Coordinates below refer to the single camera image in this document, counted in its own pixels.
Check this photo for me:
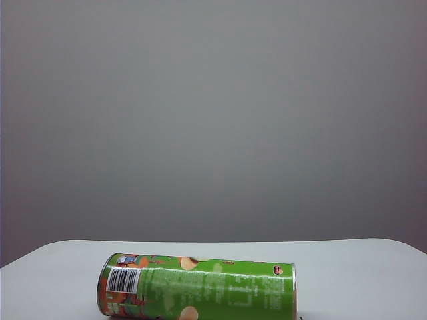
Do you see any green chips can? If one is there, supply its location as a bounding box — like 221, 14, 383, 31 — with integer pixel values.
96, 252, 297, 320

